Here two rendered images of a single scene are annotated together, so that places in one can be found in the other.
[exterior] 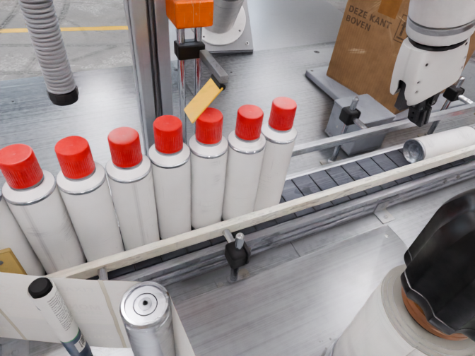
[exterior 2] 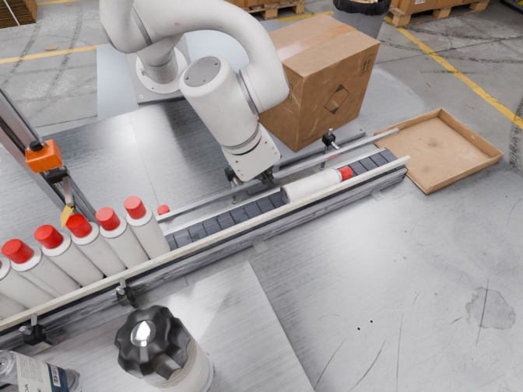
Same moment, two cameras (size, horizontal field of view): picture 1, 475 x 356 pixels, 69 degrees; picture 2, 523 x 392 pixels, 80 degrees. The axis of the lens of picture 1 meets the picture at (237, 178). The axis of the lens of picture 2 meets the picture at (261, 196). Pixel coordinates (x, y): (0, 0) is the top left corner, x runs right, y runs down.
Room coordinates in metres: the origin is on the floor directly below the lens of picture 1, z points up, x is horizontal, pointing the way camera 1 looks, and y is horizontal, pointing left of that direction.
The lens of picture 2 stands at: (0.06, -0.32, 1.56)
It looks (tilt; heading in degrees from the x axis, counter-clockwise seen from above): 52 degrees down; 4
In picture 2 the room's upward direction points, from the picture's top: straight up
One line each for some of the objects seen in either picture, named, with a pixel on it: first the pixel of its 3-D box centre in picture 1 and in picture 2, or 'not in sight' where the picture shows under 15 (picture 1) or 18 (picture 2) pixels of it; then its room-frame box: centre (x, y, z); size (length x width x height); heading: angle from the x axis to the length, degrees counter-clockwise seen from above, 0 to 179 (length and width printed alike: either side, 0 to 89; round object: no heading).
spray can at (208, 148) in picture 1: (207, 175); (97, 247); (0.35, 0.04, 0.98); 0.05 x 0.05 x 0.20
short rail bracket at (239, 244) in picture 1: (237, 259); (128, 298); (0.28, -0.01, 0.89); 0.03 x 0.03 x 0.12; 30
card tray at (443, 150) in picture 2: not in sight; (434, 146); (0.84, -0.83, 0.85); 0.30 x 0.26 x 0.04; 120
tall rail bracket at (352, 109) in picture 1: (350, 138); (236, 189); (0.58, -0.22, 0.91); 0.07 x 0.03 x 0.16; 30
